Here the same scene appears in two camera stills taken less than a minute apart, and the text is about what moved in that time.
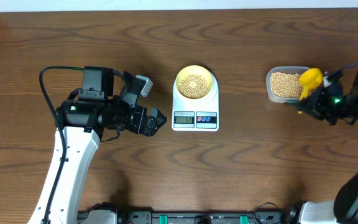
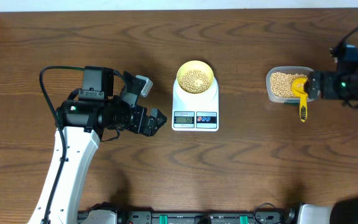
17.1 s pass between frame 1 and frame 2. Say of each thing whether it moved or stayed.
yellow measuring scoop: moved
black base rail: stayed
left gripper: stayed
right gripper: moved
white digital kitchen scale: stayed
